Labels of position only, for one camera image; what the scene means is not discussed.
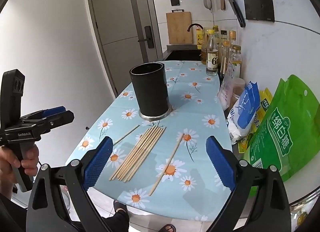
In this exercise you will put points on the black faucet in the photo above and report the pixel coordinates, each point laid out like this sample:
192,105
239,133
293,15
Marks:
195,24

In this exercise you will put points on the black wall switch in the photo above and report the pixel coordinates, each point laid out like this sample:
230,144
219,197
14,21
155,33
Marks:
175,1

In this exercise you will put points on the grey door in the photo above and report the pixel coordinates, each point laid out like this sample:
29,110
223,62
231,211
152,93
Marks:
117,22

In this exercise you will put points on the bundle of wooden chopsticks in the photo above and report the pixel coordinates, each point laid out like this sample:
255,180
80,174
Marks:
140,152

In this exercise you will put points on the person's sandalled foot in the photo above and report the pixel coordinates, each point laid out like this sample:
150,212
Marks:
120,207
167,228

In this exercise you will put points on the green bag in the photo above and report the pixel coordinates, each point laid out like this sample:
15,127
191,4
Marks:
282,132

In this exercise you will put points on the blue daisy print tablecloth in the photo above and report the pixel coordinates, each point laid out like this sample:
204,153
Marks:
190,112

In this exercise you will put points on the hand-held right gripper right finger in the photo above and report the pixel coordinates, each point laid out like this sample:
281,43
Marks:
221,164

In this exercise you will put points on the yellow bag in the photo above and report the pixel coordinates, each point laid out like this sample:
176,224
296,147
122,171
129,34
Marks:
265,99

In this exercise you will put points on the clear plastic jar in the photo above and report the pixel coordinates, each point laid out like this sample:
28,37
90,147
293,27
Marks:
238,89

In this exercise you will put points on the black cylindrical utensil holder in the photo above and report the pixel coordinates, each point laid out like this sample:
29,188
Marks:
150,89

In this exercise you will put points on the person's left hand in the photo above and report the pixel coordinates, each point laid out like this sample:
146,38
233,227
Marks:
28,169

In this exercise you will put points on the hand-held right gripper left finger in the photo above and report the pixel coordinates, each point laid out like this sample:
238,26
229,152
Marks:
98,162

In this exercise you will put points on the dark kitchen sink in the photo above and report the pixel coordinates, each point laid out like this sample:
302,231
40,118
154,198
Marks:
182,54

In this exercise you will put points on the blue and white bag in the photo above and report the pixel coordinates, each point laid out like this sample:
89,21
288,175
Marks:
246,112

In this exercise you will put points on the wooden cutting board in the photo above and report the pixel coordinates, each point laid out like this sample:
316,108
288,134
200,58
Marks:
178,28

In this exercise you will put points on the single wooden chopstick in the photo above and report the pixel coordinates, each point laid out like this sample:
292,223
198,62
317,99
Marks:
126,134
167,164

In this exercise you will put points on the black rectangular wall panel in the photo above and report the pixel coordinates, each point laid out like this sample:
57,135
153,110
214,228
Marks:
258,4

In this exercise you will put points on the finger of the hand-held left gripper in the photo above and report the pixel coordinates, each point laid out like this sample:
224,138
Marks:
63,119
55,110

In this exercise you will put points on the yellow oil jug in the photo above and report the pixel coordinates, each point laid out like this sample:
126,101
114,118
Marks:
199,39

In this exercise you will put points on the clear bag with pink print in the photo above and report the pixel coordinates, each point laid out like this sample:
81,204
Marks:
225,92

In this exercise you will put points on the row of condiment bottles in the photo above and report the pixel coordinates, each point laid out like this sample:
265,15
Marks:
212,59

